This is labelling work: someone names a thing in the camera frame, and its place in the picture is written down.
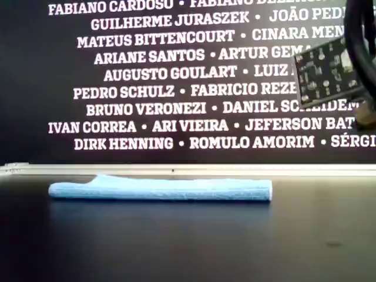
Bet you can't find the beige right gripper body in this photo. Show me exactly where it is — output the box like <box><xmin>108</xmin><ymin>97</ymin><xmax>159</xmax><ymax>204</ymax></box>
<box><xmin>355</xmin><ymin>101</ymin><xmax>376</xmax><ymax>130</ymax></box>

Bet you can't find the light blue cloth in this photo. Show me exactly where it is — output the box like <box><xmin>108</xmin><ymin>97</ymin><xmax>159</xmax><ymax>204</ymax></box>
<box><xmin>48</xmin><ymin>173</ymin><xmax>273</xmax><ymax>203</ymax></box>

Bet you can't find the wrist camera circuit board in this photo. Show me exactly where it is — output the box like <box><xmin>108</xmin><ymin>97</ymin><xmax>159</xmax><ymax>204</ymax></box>
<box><xmin>293</xmin><ymin>37</ymin><xmax>367</xmax><ymax>110</ymax></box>

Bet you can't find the thick black camera cable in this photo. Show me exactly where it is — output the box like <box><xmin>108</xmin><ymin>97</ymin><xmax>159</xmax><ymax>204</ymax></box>
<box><xmin>343</xmin><ymin>0</ymin><xmax>376</xmax><ymax>100</ymax></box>

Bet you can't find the aluminium table frame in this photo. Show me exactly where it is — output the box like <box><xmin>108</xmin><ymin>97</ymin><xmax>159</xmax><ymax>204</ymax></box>
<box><xmin>0</xmin><ymin>163</ymin><xmax>376</xmax><ymax>177</ymax></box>

